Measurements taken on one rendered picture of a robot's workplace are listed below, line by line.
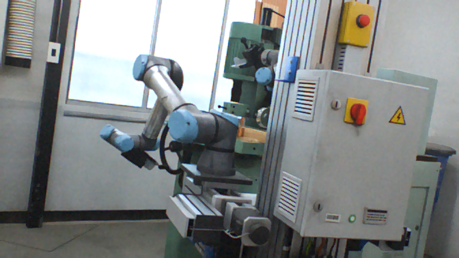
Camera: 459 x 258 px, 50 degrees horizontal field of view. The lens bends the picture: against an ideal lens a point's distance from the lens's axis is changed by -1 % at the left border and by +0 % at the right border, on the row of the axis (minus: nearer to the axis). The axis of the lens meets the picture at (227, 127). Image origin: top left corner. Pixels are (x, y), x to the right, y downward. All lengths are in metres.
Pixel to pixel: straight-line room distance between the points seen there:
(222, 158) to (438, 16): 3.27
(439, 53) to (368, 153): 3.26
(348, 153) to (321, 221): 0.20
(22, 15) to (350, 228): 2.47
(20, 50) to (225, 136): 1.84
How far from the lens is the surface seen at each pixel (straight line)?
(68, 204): 3.75
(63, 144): 3.63
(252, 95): 2.71
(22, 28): 3.32
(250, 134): 2.56
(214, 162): 1.81
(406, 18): 4.94
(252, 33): 2.63
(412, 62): 4.78
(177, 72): 2.10
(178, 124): 1.74
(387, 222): 1.55
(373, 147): 1.46
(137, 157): 2.43
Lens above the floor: 1.13
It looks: 4 degrees down
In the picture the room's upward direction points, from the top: 9 degrees clockwise
